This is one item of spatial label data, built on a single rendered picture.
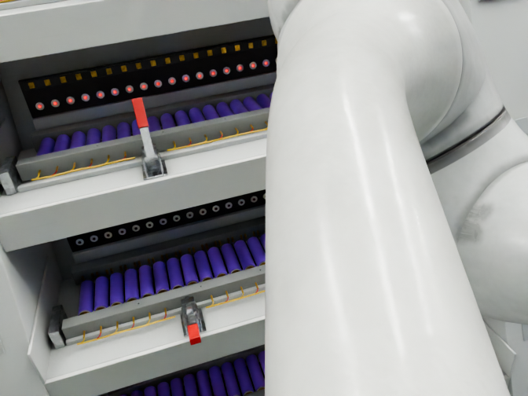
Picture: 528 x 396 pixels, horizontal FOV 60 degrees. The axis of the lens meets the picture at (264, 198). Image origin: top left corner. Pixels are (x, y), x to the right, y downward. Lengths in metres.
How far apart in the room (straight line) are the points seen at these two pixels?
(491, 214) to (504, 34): 0.44
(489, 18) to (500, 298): 0.46
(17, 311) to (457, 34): 0.51
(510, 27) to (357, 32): 0.52
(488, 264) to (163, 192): 0.37
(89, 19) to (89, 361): 0.39
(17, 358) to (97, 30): 0.38
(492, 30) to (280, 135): 0.56
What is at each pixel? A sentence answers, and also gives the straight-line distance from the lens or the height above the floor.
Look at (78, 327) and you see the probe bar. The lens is 0.64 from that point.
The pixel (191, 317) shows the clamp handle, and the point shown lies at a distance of 0.59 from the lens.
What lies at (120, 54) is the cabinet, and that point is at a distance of 0.75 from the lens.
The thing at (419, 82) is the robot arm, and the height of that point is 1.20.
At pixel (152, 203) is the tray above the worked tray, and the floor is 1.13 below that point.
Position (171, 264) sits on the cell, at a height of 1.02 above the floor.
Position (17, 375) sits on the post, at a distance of 0.63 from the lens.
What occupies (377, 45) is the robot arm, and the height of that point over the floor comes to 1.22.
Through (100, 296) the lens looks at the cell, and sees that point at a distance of 0.67.
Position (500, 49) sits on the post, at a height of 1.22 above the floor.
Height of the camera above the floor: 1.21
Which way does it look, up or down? 11 degrees down
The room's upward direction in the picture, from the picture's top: 12 degrees counter-clockwise
